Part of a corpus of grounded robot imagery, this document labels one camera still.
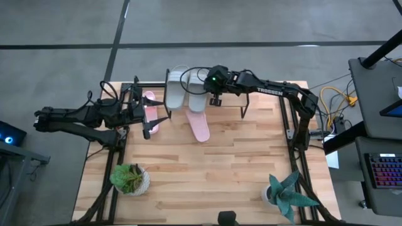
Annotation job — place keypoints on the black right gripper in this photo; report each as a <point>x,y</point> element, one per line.
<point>224,80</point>

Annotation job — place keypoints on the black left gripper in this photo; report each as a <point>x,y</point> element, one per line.
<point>133,108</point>

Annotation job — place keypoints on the grey rubber slide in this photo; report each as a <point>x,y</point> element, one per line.
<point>176,91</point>
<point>198,102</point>

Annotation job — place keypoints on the pink rubber slide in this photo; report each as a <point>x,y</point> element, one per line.
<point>198,125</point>
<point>151,112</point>

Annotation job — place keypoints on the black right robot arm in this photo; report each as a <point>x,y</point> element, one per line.
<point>276,91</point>

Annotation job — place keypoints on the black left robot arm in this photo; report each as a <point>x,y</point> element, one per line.
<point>72,116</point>

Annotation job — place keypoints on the green succulent in white pot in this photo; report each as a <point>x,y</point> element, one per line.
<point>128,179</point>

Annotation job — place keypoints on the teal plant in white pot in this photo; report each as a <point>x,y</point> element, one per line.
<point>284,194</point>

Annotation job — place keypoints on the white paper sheet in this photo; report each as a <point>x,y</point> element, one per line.
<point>332,157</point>

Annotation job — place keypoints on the black computer with blue light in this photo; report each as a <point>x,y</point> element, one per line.
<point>11,135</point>

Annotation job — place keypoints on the grey metal stand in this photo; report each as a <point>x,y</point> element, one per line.
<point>12,175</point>

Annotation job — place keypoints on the dark grey desk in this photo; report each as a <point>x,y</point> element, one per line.
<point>373,94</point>
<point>377,201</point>

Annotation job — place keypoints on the dark tablet screen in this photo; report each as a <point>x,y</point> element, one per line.
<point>392,110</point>

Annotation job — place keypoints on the rainbow backlit keyboard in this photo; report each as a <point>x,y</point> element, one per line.
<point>386,171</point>

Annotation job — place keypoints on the black frame wooden shelf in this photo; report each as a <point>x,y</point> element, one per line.
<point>167,91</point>

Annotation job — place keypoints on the black table-level camera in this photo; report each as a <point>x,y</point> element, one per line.
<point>226,218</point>

